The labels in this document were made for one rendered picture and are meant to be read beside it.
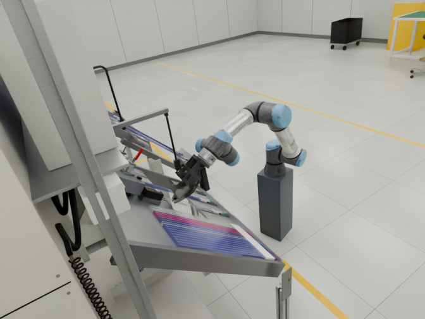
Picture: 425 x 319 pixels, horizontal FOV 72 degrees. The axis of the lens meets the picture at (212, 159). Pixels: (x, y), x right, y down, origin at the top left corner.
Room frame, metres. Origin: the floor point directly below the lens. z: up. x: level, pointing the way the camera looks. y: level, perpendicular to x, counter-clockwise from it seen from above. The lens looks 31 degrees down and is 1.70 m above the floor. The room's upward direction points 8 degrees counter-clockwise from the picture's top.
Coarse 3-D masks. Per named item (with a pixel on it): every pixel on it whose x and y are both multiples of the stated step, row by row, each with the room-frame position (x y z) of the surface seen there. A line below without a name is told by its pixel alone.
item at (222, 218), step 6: (198, 192) 1.25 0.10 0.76; (186, 198) 1.12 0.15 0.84; (204, 198) 1.22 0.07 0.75; (198, 204) 1.07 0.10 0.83; (204, 204) 1.11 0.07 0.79; (210, 204) 1.15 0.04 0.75; (216, 204) 1.17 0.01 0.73; (198, 210) 1.02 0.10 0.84; (204, 210) 1.02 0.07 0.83; (216, 210) 1.10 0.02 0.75; (204, 216) 0.97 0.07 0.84; (210, 216) 0.98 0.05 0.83; (216, 216) 1.01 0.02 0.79; (222, 216) 1.05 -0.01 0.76; (228, 216) 1.08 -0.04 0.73; (228, 222) 1.00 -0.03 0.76
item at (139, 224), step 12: (144, 180) 1.09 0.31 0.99; (132, 204) 0.78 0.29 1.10; (144, 204) 0.82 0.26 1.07; (168, 204) 0.92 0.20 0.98; (120, 216) 0.67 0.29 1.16; (132, 216) 0.69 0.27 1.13; (144, 216) 0.73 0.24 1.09; (132, 228) 0.62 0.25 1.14; (144, 228) 0.65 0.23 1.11; (156, 228) 0.67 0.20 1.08; (132, 240) 0.56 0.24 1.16; (144, 240) 0.58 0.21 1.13; (156, 240) 0.61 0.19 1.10; (168, 240) 0.63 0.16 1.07
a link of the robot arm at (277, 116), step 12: (264, 108) 1.40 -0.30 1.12; (276, 108) 1.36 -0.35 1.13; (288, 108) 1.37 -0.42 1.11; (264, 120) 1.38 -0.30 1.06; (276, 120) 1.33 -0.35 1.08; (288, 120) 1.36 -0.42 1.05; (276, 132) 1.41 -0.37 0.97; (288, 132) 1.42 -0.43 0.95; (288, 144) 1.44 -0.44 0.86; (288, 156) 1.49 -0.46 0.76; (300, 156) 1.48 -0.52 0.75
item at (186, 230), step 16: (160, 208) 0.82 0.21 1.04; (176, 224) 0.74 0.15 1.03; (192, 224) 0.79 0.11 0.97; (208, 224) 0.85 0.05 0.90; (224, 224) 0.93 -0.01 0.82; (176, 240) 0.63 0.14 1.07; (192, 240) 0.67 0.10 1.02; (208, 240) 0.71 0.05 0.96; (224, 240) 0.76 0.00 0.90; (240, 240) 0.83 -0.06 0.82; (256, 240) 0.90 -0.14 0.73; (256, 256) 0.74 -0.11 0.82; (272, 256) 0.79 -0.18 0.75
